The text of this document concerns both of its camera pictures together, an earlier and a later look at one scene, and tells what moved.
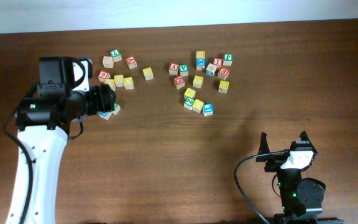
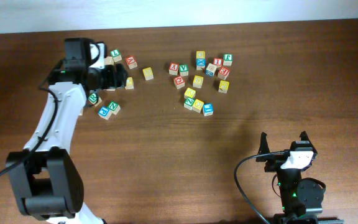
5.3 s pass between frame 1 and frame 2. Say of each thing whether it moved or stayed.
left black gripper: moved
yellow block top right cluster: stayed
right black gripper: stayed
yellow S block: stayed
